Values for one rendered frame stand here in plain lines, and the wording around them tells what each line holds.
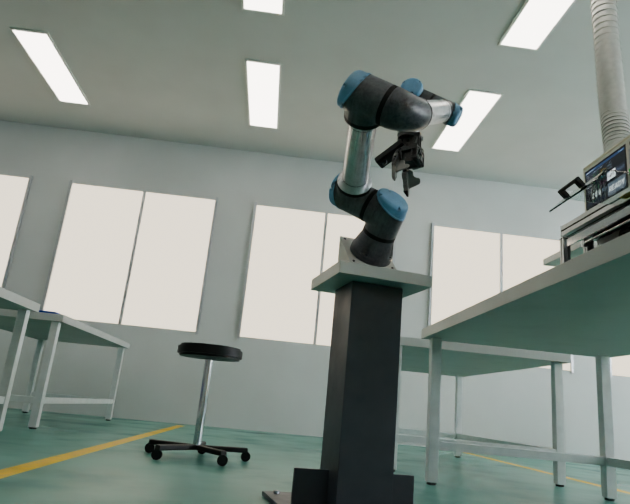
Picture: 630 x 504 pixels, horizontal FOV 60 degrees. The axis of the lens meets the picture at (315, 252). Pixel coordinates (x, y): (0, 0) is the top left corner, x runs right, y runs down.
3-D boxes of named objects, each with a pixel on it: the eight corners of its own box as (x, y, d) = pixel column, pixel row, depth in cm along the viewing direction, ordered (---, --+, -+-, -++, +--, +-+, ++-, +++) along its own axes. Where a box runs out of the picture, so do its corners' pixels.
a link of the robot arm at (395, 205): (389, 244, 180) (405, 208, 174) (354, 225, 184) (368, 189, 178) (401, 233, 190) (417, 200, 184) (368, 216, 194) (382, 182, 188)
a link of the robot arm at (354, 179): (360, 228, 188) (382, 101, 143) (324, 208, 192) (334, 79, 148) (378, 206, 194) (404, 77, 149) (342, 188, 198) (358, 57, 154)
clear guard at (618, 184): (589, 185, 162) (588, 166, 164) (548, 212, 185) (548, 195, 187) (694, 198, 164) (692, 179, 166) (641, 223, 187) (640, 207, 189)
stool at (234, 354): (130, 458, 253) (151, 336, 268) (151, 449, 300) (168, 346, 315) (247, 468, 256) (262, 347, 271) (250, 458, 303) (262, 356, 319)
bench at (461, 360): (382, 471, 301) (390, 335, 322) (338, 446, 479) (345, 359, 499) (575, 488, 308) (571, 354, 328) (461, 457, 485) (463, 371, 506)
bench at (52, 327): (-108, 416, 346) (-74, 300, 366) (21, 412, 528) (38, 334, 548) (38, 430, 351) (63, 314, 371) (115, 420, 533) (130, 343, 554)
